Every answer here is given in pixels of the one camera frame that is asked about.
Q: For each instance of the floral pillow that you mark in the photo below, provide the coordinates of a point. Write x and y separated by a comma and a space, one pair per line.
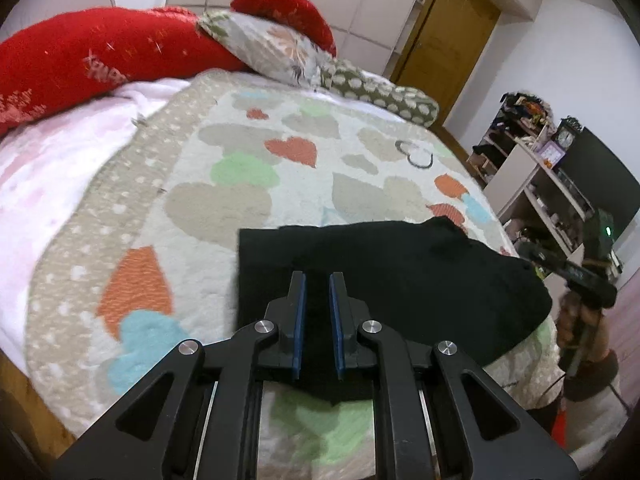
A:
270, 42

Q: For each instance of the heart print blanket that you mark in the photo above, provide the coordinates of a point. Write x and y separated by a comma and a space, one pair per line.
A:
240, 160

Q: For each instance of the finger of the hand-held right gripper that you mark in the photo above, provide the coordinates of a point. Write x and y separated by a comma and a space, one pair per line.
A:
575, 272

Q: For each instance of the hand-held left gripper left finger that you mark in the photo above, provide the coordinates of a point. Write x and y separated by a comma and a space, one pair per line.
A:
299, 310

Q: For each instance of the person's right forearm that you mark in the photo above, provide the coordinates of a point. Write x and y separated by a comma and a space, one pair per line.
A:
592, 375

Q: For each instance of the black television screen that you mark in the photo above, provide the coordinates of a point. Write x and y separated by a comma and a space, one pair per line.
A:
600, 170

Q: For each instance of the wooden bed frame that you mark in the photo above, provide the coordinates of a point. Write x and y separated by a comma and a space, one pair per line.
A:
35, 410

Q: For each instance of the pile of clutter on shelf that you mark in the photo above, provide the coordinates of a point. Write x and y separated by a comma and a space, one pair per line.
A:
527, 110

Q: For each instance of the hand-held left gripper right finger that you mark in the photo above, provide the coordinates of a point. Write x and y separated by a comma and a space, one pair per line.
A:
335, 310

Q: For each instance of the white shelf unit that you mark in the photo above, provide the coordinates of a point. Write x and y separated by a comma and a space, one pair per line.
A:
520, 175

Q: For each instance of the dark table clock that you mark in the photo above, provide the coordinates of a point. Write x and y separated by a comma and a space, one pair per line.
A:
566, 136

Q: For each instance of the person's right hand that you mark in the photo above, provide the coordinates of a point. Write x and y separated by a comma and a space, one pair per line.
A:
567, 322

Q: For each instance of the brown wooden door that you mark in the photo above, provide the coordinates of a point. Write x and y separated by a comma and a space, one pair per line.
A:
445, 35

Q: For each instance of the pink blanket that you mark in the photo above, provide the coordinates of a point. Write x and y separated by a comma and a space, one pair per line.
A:
55, 170

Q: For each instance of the red plush blanket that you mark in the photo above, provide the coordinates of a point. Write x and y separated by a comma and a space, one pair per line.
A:
100, 50

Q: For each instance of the black pants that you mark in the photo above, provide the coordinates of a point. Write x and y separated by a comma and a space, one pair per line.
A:
410, 275

